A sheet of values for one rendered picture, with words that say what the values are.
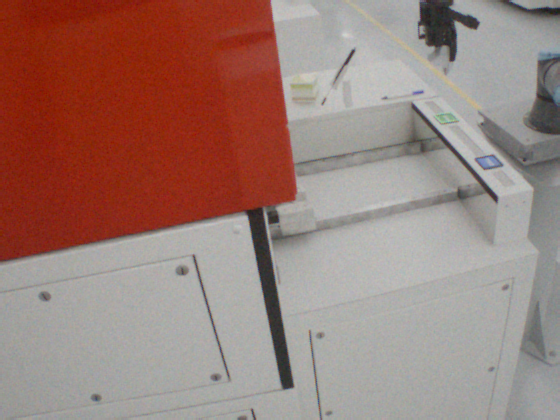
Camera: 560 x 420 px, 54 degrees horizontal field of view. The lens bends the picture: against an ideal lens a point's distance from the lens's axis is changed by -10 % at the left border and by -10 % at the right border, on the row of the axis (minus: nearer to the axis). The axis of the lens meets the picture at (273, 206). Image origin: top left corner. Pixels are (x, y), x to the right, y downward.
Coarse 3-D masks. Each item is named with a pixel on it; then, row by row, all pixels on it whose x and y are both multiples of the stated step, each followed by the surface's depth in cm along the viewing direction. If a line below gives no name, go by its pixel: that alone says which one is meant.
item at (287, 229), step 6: (288, 204) 148; (294, 222) 141; (300, 222) 141; (306, 222) 141; (312, 222) 141; (282, 228) 141; (288, 228) 141; (294, 228) 141; (300, 228) 141; (306, 228) 142; (312, 228) 142; (282, 234) 141; (288, 234) 142
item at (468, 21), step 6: (450, 12) 139; (456, 12) 139; (462, 12) 143; (450, 18) 140; (456, 18) 140; (462, 18) 140; (468, 18) 141; (474, 18) 142; (468, 24) 142; (474, 24) 142
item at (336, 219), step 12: (432, 192) 149; (444, 192) 148; (456, 192) 148; (384, 204) 147; (396, 204) 147; (408, 204) 147; (420, 204) 148; (432, 204) 149; (324, 216) 146; (336, 216) 146; (348, 216) 146; (360, 216) 147; (372, 216) 147; (276, 228) 145; (324, 228) 147
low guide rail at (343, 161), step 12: (408, 144) 171; (336, 156) 170; (348, 156) 169; (360, 156) 169; (372, 156) 170; (384, 156) 171; (396, 156) 171; (300, 168) 168; (312, 168) 169; (324, 168) 169; (336, 168) 170
